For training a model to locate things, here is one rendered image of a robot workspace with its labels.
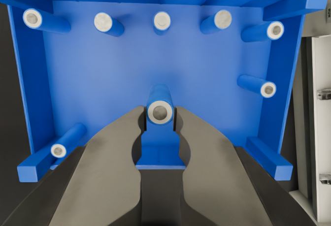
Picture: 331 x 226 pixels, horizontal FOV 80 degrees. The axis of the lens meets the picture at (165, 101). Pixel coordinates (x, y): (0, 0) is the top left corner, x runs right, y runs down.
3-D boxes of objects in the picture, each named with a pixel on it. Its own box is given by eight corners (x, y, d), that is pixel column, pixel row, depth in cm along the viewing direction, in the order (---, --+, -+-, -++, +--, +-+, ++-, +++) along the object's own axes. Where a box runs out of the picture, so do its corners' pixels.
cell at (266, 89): (236, 87, 27) (259, 98, 21) (237, 74, 27) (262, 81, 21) (248, 87, 28) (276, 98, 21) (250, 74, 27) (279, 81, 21)
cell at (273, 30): (239, 42, 26) (266, 39, 20) (241, 27, 25) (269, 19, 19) (253, 42, 26) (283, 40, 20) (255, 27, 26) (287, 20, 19)
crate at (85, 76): (55, 148, 29) (18, 183, 21) (36, -5, 24) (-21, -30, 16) (256, 148, 30) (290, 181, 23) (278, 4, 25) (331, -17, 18)
